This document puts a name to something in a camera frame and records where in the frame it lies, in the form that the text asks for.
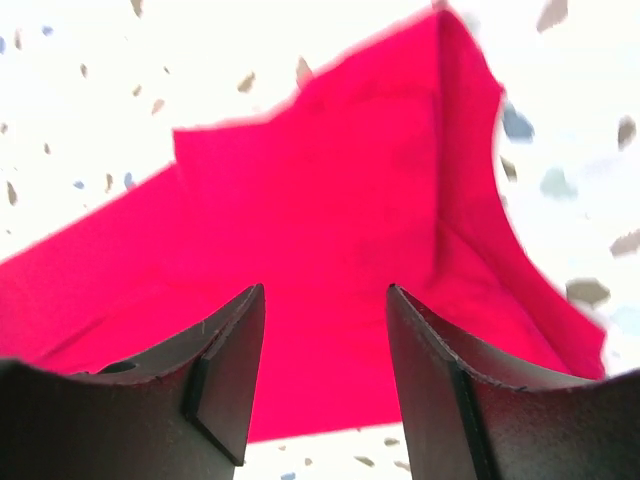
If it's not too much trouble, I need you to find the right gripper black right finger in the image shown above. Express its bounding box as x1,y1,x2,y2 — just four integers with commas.
387,285,639,480

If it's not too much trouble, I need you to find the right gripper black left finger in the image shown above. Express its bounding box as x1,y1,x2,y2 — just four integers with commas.
1,284,265,480

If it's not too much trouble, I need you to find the red t shirt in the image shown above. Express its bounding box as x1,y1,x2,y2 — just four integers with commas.
1,8,604,441

